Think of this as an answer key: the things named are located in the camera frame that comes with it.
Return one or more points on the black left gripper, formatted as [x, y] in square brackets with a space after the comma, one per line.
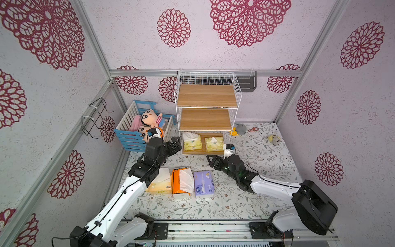
[176, 144]

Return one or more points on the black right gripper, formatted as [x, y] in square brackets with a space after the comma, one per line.
[220, 160]

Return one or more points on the green tissue pack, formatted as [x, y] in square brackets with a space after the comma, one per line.
[192, 141]
[214, 144]

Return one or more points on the purple tissue pack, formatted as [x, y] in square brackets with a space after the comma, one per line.
[203, 184]

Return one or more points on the orange tissue pack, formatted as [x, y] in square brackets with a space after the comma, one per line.
[182, 183]

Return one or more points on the yellow tissue pack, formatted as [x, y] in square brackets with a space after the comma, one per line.
[162, 184]

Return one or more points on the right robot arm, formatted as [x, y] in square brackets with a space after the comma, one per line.
[312, 208]

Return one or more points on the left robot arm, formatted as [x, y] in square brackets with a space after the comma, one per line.
[103, 230]

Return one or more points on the plush doll orange shorts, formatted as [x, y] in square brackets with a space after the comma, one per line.
[143, 131]

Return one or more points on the plush doll blue shorts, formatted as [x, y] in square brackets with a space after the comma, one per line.
[153, 120]

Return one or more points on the grey yellow plush toy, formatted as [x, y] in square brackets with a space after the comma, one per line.
[239, 129]

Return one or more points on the blue white toy crib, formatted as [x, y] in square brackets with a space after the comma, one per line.
[127, 129]

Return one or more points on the red scissors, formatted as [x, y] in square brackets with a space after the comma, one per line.
[253, 129]

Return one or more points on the small yellow grey plush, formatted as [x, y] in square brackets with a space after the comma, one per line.
[274, 140]

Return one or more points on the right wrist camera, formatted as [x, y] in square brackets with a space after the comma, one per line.
[229, 150]

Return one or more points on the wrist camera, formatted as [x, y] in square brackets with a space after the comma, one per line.
[229, 150]
[154, 133]

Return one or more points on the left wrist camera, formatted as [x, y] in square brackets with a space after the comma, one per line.
[154, 133]

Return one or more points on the white wire wooden shelf rack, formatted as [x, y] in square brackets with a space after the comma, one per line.
[207, 103]

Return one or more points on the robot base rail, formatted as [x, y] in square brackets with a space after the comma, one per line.
[230, 233]

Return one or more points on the black wire wall rack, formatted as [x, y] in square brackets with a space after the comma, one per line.
[88, 122]

